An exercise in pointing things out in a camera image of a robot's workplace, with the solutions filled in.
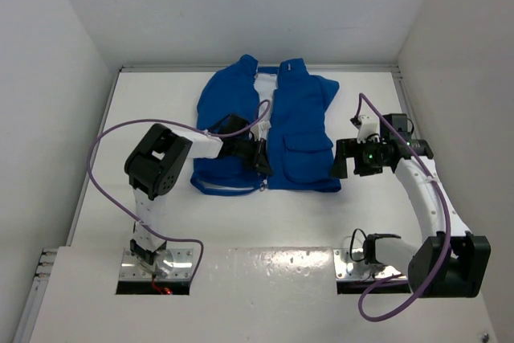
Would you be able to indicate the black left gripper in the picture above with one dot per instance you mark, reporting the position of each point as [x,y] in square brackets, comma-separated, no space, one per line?
[259,157]

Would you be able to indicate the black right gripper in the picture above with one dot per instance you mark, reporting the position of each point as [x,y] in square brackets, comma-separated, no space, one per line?
[347,149]

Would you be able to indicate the blue zip-up vest jacket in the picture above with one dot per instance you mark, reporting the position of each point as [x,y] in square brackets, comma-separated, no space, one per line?
[298,147]

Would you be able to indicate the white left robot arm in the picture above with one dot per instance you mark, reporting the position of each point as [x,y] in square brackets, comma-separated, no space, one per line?
[154,166]

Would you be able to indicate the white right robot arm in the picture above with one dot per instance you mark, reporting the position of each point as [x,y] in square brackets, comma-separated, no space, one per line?
[445,236]

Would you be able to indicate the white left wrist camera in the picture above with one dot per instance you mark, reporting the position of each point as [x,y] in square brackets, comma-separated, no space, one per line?
[261,130]

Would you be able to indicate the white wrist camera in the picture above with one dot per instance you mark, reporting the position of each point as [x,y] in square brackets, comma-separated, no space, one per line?
[261,130]
[367,128]

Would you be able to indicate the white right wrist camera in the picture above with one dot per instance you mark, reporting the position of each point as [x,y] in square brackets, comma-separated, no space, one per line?
[367,128]

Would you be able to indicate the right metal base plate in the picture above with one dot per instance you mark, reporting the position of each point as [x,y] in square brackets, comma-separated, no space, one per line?
[349,270]

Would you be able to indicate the metal base plate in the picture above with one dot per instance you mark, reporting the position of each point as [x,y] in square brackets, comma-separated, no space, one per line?
[175,264]
[349,270]

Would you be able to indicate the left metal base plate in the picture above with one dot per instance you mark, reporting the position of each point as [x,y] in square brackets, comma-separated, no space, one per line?
[175,264]

